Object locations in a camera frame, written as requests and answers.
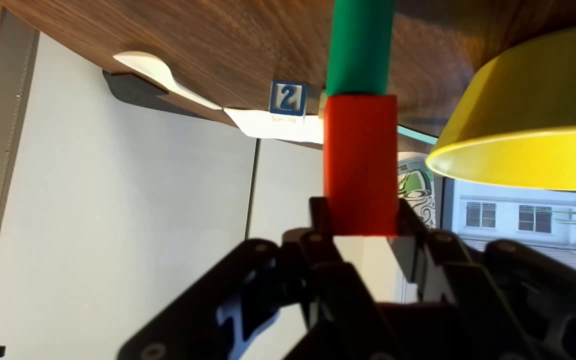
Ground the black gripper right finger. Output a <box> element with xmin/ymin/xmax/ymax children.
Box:
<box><xmin>394</xmin><ymin>198</ymin><xmax>576</xmax><ymax>360</ymax></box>

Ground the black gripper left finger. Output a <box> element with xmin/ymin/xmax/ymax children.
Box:
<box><xmin>116</xmin><ymin>195</ymin><xmax>385</xmax><ymax>360</ymax></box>

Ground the small wooden number cube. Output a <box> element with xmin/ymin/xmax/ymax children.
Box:
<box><xmin>268</xmin><ymin>78</ymin><xmax>308</xmax><ymax>116</ymax></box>

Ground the printed paper cup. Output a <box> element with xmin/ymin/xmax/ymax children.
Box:
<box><xmin>397</xmin><ymin>150</ymin><xmax>440</xmax><ymax>222</ymax></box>

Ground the teal plastic scoop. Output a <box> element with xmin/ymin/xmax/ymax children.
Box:
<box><xmin>397</xmin><ymin>123</ymin><xmax>440</xmax><ymax>148</ymax></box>

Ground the yellow bowl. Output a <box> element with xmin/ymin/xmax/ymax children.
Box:
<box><xmin>425</xmin><ymin>21</ymin><xmax>576</xmax><ymax>193</ymax></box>

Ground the white plastic spoon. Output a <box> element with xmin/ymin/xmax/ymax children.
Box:
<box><xmin>113</xmin><ymin>50</ymin><xmax>225</xmax><ymax>112</ymax></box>

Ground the green cylinder block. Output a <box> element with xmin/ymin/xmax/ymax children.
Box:
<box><xmin>324</xmin><ymin>0</ymin><xmax>398</xmax><ymax>98</ymax></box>

